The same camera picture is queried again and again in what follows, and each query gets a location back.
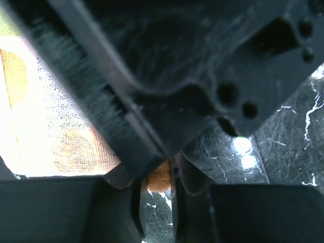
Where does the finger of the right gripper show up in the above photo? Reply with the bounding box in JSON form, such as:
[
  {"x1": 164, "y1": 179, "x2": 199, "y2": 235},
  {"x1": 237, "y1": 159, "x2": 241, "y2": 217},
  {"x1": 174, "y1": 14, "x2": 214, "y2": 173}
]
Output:
[{"x1": 5, "y1": 1, "x2": 164, "y2": 177}]

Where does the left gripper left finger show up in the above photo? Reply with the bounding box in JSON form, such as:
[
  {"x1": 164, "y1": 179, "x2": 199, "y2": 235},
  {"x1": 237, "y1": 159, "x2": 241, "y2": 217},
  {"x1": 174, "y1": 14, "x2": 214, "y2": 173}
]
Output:
[{"x1": 1, "y1": 163, "x2": 147, "y2": 242}]

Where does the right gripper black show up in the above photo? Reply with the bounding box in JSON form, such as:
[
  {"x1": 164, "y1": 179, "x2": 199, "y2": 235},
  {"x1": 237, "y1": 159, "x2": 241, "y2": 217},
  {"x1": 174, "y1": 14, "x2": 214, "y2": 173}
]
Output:
[{"x1": 84, "y1": 1, "x2": 323, "y2": 155}]

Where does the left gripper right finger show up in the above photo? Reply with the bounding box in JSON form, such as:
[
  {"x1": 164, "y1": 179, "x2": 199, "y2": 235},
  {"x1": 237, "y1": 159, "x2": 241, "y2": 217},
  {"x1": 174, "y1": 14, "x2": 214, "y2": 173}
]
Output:
[{"x1": 171, "y1": 154, "x2": 323, "y2": 242}]

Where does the orange blue dotted towel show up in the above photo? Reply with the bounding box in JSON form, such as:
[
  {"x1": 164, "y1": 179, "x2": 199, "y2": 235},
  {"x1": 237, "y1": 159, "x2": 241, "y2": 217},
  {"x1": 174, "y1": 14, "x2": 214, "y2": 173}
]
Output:
[{"x1": 0, "y1": 7, "x2": 172, "y2": 193}]

